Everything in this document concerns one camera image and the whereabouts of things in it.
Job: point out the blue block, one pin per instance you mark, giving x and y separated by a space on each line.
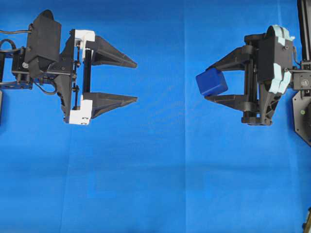
211 82

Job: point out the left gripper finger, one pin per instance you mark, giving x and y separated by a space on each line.
104 102
105 54

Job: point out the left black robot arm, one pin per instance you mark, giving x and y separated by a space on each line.
24 81

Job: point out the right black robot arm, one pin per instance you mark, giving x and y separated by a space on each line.
302 77

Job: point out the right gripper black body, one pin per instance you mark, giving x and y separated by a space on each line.
262 102

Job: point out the right wrist camera with tape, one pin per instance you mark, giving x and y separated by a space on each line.
275 59

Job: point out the black aluminium frame post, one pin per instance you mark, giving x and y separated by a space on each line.
304 15

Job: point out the dark object bottom right edge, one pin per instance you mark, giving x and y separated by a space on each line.
306 226

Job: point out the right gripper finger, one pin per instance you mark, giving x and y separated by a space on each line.
238 102
238 59

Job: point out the blue table cloth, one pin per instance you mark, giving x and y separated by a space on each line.
172 162

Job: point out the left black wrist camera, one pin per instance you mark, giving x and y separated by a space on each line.
43 44

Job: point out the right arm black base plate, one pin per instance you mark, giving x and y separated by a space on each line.
302 114

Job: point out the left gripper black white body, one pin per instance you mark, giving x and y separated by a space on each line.
66 80

